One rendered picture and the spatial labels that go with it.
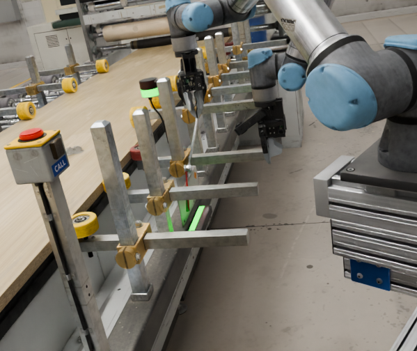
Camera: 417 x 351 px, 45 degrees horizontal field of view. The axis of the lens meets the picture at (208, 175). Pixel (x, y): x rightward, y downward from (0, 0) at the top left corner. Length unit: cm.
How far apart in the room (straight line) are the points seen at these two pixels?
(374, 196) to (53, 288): 79
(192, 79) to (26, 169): 77
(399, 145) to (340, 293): 149
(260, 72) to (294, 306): 117
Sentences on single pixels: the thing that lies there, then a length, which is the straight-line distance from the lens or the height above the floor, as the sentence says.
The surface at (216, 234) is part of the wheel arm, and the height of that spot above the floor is 85.
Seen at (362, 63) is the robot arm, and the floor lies 125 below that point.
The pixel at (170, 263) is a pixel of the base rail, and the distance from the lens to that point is 143.
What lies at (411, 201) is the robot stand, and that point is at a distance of 102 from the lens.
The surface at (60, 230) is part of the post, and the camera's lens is 94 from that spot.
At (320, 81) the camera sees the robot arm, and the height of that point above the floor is 124.
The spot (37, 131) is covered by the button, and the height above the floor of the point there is 123.
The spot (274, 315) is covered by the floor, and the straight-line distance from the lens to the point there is 231.
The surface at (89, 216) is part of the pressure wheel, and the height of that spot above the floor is 91.
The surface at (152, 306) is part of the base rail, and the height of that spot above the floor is 70.
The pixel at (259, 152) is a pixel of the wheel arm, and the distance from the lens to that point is 164.
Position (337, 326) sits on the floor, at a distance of 223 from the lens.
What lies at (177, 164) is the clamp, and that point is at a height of 87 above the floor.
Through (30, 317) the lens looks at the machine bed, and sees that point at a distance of 126.
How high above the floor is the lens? 144
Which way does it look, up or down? 23 degrees down
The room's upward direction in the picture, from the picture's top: 10 degrees counter-clockwise
